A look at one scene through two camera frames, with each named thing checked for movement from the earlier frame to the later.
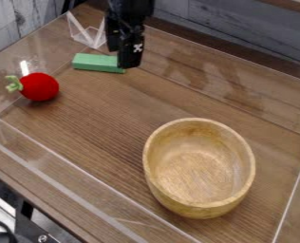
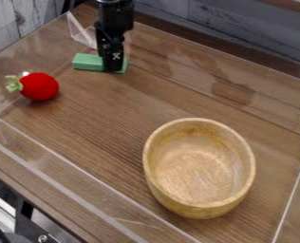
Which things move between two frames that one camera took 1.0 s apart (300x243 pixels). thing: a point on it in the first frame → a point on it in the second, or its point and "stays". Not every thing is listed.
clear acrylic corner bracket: (90, 36) stays
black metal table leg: (27, 231) stays
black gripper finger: (113, 33) → (104, 45)
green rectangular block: (94, 62) stays
